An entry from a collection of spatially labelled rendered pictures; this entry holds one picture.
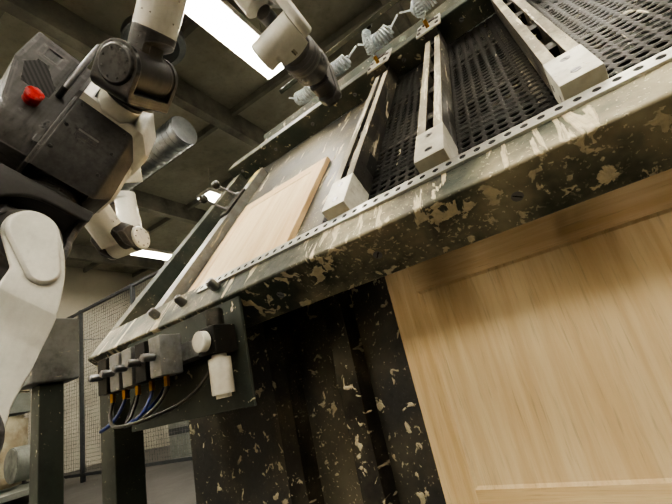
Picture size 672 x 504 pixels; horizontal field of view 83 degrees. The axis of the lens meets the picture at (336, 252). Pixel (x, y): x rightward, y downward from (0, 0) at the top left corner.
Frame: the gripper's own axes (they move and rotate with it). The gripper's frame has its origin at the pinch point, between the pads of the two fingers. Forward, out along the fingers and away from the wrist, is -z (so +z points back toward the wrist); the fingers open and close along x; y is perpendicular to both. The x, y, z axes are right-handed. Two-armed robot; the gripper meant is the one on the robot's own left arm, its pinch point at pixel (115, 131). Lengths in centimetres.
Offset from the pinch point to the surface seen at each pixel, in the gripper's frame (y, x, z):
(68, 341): -10, -27, 72
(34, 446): -14, -39, 96
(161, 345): 11, 10, 95
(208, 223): -52, 11, 13
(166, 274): -38, -7, 42
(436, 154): 37, 76, 94
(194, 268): -23, 9, 55
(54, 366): -9, -30, 78
